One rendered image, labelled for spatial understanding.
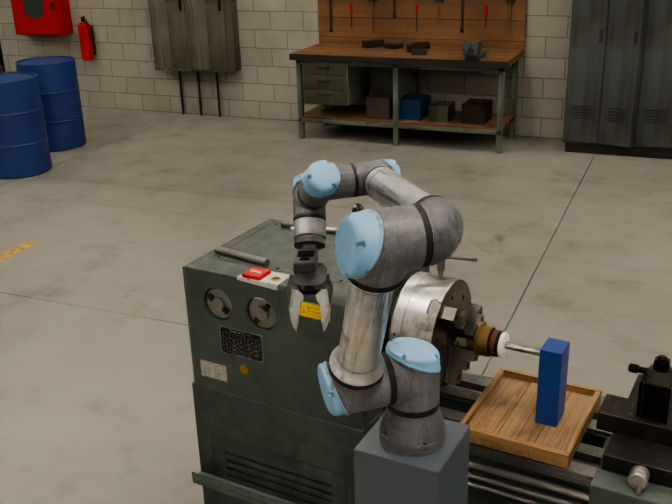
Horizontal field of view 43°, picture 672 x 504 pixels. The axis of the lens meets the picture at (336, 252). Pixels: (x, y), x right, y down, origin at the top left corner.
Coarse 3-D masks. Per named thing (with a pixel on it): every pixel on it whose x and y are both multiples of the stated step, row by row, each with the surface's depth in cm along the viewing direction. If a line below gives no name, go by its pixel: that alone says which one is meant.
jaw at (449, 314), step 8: (432, 304) 232; (440, 304) 232; (432, 312) 231; (440, 312) 232; (448, 312) 231; (456, 312) 231; (440, 320) 232; (448, 320) 230; (456, 320) 232; (464, 320) 233; (448, 328) 235; (456, 328) 233; (464, 328) 233; (472, 328) 235; (456, 336) 238; (464, 336) 236; (472, 336) 234
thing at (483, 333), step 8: (480, 328) 237; (488, 328) 236; (480, 336) 235; (488, 336) 234; (496, 336) 234; (472, 344) 237; (480, 344) 235; (488, 344) 234; (496, 344) 233; (480, 352) 236; (488, 352) 236; (496, 352) 234
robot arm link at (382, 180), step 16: (384, 160) 190; (368, 176) 185; (384, 176) 180; (400, 176) 179; (368, 192) 185; (384, 192) 176; (400, 192) 170; (416, 192) 167; (432, 208) 152; (448, 208) 154; (432, 224) 150; (448, 224) 151; (448, 240) 151; (448, 256) 154
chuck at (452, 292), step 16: (416, 288) 237; (432, 288) 235; (448, 288) 235; (464, 288) 246; (416, 304) 233; (448, 304) 236; (464, 304) 248; (416, 320) 231; (432, 320) 230; (416, 336) 231; (432, 336) 229; (448, 336) 248
